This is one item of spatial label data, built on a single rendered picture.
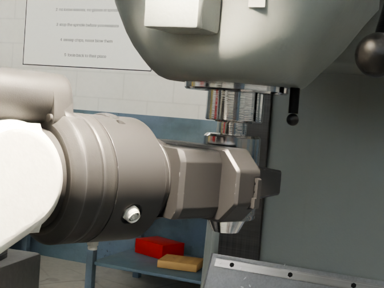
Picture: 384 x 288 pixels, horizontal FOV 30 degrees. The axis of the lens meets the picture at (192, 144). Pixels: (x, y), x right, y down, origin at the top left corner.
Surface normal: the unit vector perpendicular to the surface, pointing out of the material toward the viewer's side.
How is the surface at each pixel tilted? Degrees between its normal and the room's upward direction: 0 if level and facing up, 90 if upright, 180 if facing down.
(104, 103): 90
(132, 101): 90
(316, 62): 125
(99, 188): 91
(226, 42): 96
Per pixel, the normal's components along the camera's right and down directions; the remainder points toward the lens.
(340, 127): -0.41, 0.02
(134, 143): 0.58, -0.57
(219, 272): -0.33, -0.43
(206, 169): 0.69, 0.09
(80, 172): -0.02, -0.10
